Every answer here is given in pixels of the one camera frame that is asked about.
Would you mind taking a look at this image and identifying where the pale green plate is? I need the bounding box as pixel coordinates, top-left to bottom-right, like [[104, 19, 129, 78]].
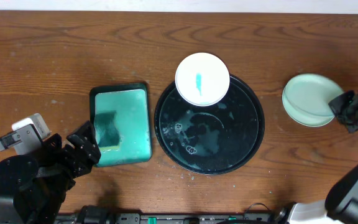
[[282, 89, 334, 128], [283, 73, 344, 118]]

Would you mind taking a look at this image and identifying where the dark green scrubbing sponge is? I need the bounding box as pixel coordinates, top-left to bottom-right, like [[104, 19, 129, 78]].
[[94, 111, 120, 151]]

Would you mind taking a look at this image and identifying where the white plate with green stain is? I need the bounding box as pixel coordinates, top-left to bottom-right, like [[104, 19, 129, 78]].
[[175, 52, 230, 106]]

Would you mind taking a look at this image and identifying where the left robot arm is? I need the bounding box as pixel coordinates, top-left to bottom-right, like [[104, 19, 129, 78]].
[[0, 121, 101, 223]]

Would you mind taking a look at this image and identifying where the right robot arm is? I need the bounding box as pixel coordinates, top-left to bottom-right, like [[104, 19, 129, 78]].
[[276, 73, 358, 223]]

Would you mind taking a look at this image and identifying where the dark green rectangular soap tray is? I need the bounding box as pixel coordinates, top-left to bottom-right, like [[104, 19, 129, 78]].
[[89, 83, 152, 167]]

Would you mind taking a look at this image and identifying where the round black tray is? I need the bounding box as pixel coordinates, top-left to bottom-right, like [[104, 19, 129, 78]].
[[154, 75, 265, 175]]

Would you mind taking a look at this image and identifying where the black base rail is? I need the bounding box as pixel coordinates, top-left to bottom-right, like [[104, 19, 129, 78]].
[[53, 203, 295, 224]]

